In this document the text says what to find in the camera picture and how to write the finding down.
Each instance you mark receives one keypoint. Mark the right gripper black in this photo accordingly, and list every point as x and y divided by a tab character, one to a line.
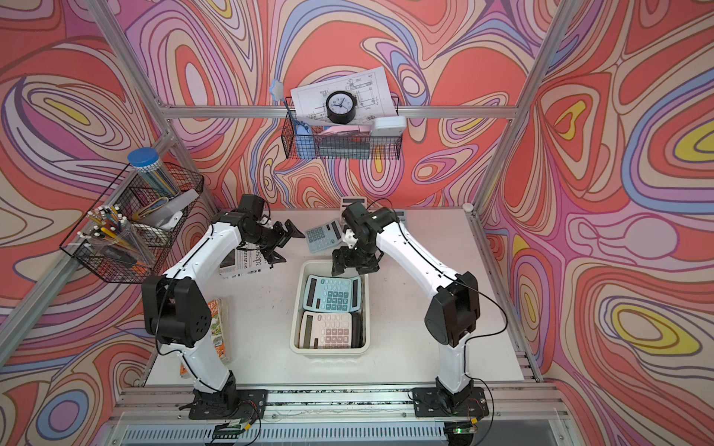
343	255

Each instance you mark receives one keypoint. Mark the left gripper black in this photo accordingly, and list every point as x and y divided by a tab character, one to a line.
280	239

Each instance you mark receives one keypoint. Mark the light blue calculator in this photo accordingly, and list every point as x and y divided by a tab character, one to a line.
324	237
332	294

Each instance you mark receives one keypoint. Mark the pink calculator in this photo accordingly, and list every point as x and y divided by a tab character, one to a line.
326	330
349	200

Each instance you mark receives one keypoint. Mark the black calculator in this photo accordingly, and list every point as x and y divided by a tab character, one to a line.
357	330

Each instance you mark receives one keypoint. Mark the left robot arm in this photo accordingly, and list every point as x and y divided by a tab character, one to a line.
177	314

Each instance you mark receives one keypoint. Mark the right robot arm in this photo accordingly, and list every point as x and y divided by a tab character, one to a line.
454	298

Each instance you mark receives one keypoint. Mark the pink calculator back top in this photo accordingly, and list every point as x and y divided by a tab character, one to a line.
349	200

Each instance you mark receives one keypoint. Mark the white plastic storage box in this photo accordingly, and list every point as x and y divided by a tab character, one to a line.
323	267

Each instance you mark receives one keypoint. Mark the orange paperback book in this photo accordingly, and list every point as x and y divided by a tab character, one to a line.
219	309

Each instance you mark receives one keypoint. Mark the white stapler in basket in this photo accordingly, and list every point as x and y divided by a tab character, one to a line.
165	213

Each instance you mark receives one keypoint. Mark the white rounded device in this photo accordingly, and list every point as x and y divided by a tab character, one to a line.
388	127

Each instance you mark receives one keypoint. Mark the black round clock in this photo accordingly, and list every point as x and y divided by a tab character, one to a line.
341	107

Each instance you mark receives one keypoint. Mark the blue lid pencil jar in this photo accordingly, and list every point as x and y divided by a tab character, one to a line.
151	168

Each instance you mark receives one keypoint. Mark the white paper drawing sheet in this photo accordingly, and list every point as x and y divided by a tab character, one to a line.
356	99

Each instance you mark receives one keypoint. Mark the clear cup of pencils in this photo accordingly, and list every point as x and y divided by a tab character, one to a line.
113	236

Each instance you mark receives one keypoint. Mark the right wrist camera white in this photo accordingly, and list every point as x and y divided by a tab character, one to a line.
349	238

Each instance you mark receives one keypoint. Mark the black wire basket back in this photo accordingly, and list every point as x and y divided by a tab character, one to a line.
303	142

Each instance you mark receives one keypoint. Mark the black wire basket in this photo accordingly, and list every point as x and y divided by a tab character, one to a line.
133	194
303	142

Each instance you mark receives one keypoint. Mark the black wire basket left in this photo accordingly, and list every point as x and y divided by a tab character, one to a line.
133	194

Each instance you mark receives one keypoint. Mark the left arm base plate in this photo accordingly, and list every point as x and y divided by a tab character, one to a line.
233	404

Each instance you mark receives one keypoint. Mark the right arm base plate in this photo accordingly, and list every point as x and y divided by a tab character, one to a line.
438	402

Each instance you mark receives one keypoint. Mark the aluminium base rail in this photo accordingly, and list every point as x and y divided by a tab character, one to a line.
520	413

